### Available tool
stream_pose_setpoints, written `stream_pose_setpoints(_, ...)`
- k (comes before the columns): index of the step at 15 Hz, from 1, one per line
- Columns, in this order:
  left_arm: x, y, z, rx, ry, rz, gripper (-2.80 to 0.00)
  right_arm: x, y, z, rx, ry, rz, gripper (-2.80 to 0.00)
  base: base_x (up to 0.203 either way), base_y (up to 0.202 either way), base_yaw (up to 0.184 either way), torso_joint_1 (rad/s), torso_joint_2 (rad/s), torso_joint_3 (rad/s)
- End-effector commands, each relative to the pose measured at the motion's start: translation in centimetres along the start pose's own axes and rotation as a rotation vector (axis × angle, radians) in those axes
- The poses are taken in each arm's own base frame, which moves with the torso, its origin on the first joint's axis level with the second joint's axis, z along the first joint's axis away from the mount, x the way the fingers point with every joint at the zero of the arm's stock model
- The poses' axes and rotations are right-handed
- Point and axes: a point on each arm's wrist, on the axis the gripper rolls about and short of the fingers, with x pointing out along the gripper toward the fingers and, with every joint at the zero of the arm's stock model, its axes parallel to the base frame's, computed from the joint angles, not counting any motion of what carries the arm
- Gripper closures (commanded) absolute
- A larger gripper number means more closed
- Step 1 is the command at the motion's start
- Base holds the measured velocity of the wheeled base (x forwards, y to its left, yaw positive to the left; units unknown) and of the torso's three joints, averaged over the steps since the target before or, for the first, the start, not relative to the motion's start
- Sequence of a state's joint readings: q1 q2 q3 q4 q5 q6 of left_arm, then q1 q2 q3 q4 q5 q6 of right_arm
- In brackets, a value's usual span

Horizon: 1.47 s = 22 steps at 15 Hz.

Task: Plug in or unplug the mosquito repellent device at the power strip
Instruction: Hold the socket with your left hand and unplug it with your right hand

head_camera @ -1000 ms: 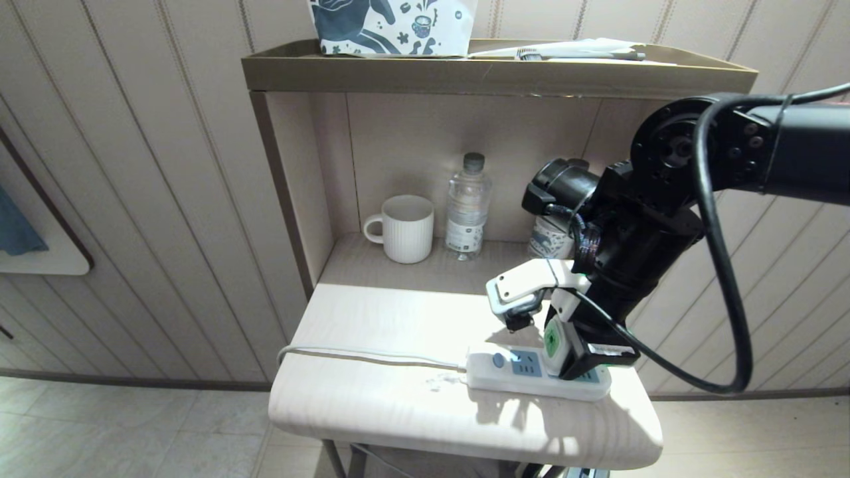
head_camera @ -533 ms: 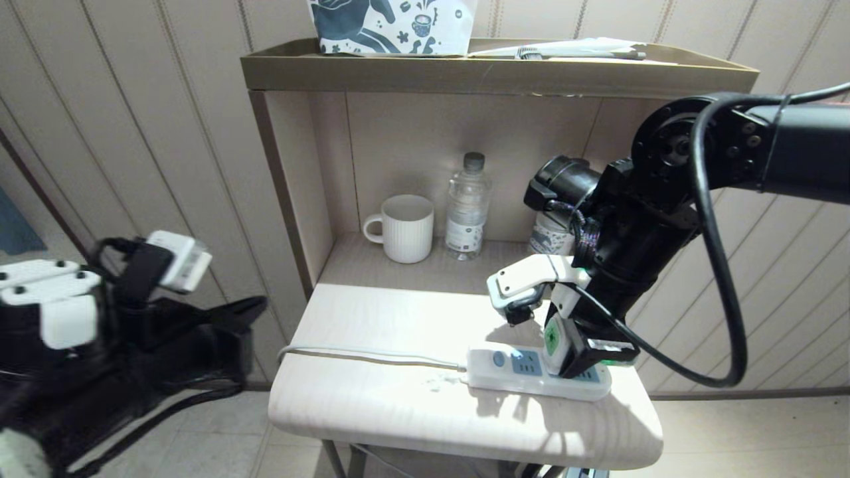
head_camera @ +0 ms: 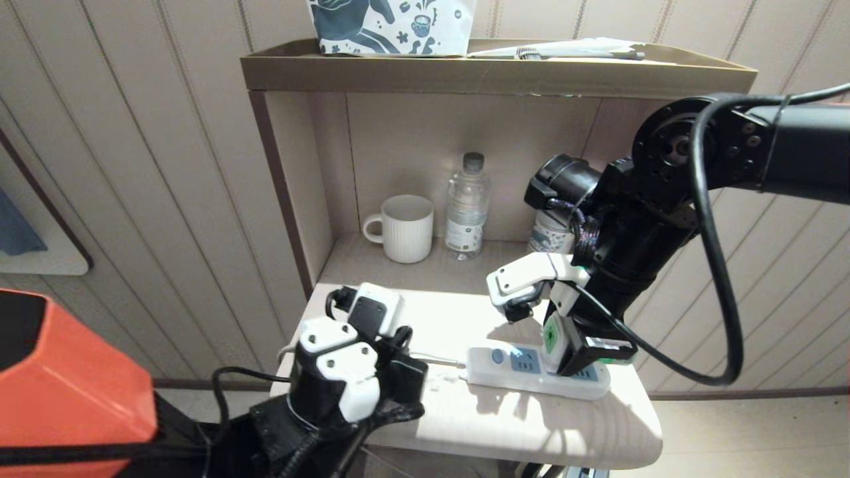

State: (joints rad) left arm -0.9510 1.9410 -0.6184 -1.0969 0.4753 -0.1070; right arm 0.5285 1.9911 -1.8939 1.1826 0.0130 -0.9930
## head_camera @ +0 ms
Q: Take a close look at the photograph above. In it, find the white power strip cord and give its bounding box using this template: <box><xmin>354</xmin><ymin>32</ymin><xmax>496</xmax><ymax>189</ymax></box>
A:
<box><xmin>406</xmin><ymin>351</ymin><xmax>469</xmax><ymax>367</ymax></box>

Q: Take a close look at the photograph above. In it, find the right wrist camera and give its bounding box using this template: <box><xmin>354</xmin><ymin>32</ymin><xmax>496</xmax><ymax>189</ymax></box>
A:
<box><xmin>486</xmin><ymin>252</ymin><xmax>593</xmax><ymax>323</ymax></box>

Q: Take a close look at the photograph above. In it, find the grey pen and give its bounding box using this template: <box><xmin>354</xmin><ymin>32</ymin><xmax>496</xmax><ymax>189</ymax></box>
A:
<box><xmin>518</xmin><ymin>48</ymin><xmax>646</xmax><ymax>62</ymax></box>

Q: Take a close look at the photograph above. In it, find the white patterned jar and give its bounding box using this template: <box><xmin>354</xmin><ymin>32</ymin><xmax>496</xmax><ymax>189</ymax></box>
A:
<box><xmin>529</xmin><ymin>211</ymin><xmax>576</xmax><ymax>256</ymax></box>

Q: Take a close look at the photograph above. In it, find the white ribbed mug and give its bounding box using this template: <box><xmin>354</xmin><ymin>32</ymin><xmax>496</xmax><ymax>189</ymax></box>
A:
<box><xmin>363</xmin><ymin>195</ymin><xmax>435</xmax><ymax>264</ymax></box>

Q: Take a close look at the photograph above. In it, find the white green mosquito repellent device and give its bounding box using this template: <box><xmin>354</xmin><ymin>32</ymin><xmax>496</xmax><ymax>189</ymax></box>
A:
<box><xmin>540</xmin><ymin>311</ymin><xmax>577</xmax><ymax>372</ymax></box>

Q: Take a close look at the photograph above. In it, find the beige wooden shelf unit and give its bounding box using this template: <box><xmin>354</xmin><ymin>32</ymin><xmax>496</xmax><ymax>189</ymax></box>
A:
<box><xmin>240</xmin><ymin>38</ymin><xmax>758</xmax><ymax>471</ymax></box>

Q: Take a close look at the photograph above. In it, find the clear plastic water bottle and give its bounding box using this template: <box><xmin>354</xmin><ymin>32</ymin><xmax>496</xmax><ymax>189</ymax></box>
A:
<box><xmin>445</xmin><ymin>152</ymin><xmax>491</xmax><ymax>261</ymax></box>

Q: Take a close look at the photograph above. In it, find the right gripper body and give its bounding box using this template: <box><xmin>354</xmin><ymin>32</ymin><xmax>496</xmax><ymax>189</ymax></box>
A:
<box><xmin>564</xmin><ymin>198</ymin><xmax>699</xmax><ymax>364</ymax></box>

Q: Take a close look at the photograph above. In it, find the white power strip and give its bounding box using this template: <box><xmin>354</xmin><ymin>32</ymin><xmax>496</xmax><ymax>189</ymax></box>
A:
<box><xmin>465</xmin><ymin>345</ymin><xmax>612</xmax><ymax>402</ymax></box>

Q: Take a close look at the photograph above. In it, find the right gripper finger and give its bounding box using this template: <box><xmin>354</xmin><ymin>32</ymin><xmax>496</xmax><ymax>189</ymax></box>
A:
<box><xmin>560</xmin><ymin>344</ymin><xmax>602</xmax><ymax>378</ymax></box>

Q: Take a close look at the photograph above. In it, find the white blue patterned bag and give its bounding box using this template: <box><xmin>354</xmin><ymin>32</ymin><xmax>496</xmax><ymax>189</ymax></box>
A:
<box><xmin>306</xmin><ymin>0</ymin><xmax>477</xmax><ymax>58</ymax></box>

